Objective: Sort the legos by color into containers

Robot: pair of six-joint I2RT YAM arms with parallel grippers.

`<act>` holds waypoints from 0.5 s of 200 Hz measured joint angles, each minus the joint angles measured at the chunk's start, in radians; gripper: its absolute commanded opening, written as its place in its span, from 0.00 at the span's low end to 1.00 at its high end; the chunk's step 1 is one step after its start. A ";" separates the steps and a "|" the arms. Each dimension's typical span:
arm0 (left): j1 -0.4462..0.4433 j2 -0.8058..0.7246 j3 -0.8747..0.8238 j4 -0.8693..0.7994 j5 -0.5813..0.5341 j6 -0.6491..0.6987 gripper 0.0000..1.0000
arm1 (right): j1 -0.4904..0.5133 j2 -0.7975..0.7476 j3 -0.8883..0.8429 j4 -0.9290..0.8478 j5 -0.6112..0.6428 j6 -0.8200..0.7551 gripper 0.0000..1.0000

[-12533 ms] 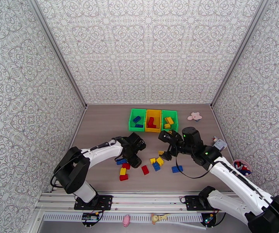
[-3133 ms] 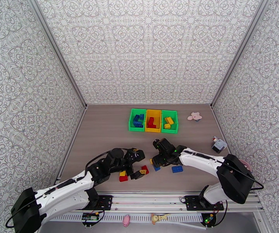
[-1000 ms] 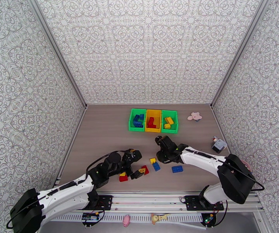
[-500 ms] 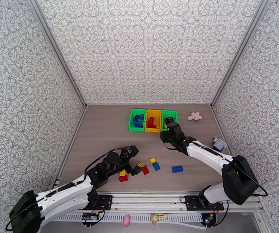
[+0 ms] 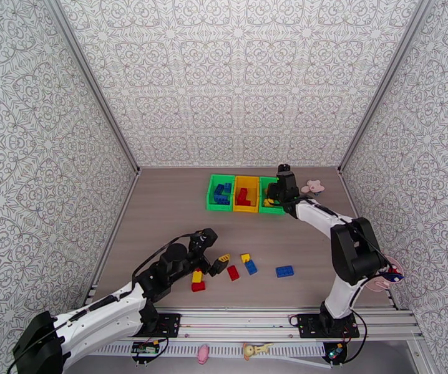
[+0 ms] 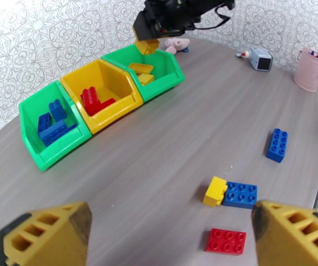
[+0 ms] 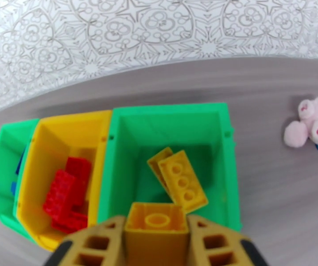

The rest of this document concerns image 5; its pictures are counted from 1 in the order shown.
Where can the yellow lego brick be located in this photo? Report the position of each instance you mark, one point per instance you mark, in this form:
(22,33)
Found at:
(197,277)
(245,258)
(268,203)

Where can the blue lego brick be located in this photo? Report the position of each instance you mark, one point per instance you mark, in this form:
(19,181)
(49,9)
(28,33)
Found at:
(222,200)
(219,189)
(228,186)
(285,271)
(251,267)

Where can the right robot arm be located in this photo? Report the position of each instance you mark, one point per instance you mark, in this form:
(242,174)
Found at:
(356,252)

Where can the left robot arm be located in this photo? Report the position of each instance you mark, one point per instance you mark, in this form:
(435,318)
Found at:
(99,322)

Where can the green plastic bin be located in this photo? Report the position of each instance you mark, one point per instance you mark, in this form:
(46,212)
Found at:
(274,210)
(210,201)

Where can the pink flower toy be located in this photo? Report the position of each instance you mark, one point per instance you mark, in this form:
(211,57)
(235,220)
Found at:
(312,186)

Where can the yellow plastic bin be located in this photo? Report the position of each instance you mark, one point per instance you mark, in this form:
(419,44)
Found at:
(245,209)

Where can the pink toy figure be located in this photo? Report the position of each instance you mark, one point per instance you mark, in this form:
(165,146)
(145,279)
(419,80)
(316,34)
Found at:
(203,353)

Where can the yellow toy figure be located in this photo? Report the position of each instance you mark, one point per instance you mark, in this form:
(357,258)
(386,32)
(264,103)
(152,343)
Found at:
(252,350)

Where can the green circuit board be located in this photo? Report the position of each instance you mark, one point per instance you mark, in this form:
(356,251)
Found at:
(145,348)

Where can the red toy piece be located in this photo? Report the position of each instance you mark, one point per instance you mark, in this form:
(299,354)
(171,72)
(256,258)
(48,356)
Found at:
(392,271)

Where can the pink bucket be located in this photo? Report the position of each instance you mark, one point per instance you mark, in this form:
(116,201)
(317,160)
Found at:
(380,287)

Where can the blue toy piece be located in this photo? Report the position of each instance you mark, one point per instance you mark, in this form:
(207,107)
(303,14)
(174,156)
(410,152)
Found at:
(397,278)

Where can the small circuit board with LED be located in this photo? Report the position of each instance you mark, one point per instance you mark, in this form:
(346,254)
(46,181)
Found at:
(337,350)

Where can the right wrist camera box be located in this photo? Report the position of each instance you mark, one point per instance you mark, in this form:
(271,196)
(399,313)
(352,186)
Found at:
(284,169)

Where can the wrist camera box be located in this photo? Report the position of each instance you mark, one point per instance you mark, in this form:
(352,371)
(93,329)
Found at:
(206,238)
(284,169)

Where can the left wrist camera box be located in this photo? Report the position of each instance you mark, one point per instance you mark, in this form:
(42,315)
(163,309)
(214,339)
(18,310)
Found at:
(206,238)

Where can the aluminium rail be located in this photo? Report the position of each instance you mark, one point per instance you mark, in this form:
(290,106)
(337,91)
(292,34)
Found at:
(239,326)

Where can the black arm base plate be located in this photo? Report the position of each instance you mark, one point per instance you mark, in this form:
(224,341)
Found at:
(169,325)
(309,326)

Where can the aluminium frame post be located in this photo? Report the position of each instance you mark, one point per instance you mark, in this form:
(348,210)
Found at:
(388,73)
(89,73)

